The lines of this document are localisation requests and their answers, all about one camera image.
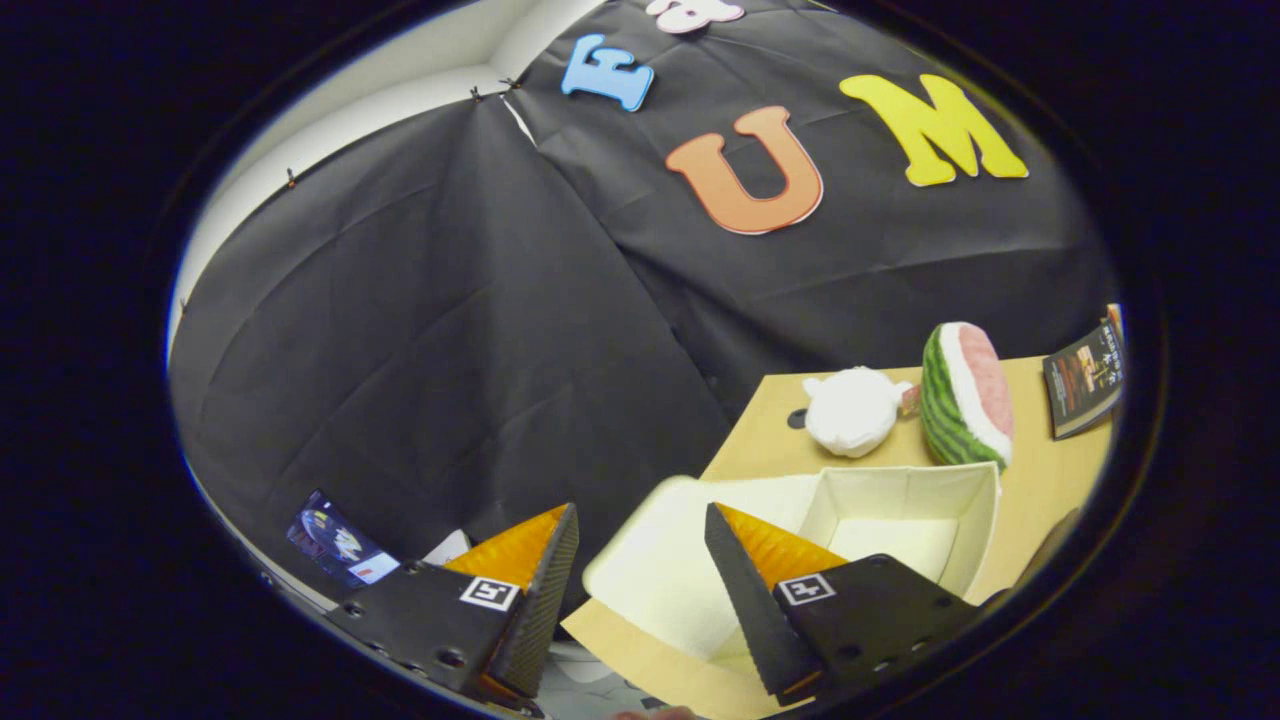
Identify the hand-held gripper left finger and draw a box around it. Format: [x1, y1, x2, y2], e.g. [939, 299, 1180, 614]
[322, 502, 581, 713]

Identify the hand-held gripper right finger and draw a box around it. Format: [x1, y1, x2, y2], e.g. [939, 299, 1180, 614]
[704, 502, 986, 706]

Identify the fabric storage box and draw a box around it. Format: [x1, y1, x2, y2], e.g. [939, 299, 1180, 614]
[583, 462, 1001, 663]

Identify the dark printed packet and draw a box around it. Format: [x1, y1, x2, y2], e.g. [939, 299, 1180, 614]
[287, 490, 401, 591]

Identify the white plush toy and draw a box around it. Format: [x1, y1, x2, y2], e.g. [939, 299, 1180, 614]
[803, 367, 916, 459]

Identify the watermelon slice plush toy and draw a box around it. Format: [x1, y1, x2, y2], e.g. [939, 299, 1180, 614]
[920, 322, 1015, 471]

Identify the black cover book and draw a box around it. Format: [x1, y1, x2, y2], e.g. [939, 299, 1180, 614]
[1043, 318, 1126, 441]

